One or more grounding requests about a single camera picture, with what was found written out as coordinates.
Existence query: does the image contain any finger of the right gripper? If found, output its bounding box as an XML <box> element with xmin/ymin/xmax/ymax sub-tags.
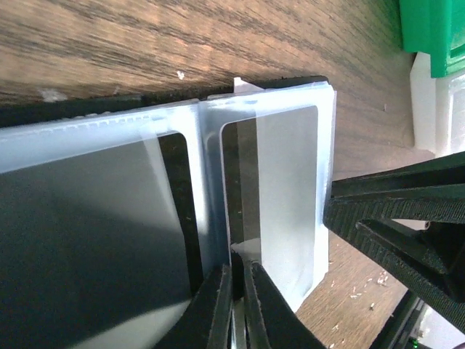
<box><xmin>323</xmin><ymin>153</ymin><xmax>464</xmax><ymax>331</ymax></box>

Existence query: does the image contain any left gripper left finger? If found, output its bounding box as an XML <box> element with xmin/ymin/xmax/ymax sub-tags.
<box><xmin>155</xmin><ymin>265</ymin><xmax>233</xmax><ymax>349</ymax></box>

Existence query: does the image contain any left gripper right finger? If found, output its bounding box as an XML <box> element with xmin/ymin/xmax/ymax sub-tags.
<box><xmin>243</xmin><ymin>262</ymin><xmax>325</xmax><ymax>348</ymax></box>

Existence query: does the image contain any black card holder wallet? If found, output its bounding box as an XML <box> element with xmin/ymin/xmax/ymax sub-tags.
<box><xmin>1</xmin><ymin>79</ymin><xmax>336</xmax><ymax>348</ymax></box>

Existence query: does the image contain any black credit card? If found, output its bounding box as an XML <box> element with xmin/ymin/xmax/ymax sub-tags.
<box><xmin>223</xmin><ymin>106</ymin><xmax>328</xmax><ymax>310</ymax></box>

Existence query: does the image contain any white bin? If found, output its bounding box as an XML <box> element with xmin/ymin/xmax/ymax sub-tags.
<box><xmin>410</xmin><ymin>52</ymin><xmax>464</xmax><ymax>157</ymax></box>

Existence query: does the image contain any green bin middle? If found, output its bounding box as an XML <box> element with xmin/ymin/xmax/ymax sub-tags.
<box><xmin>400</xmin><ymin>0</ymin><xmax>464</xmax><ymax>78</ymax></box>

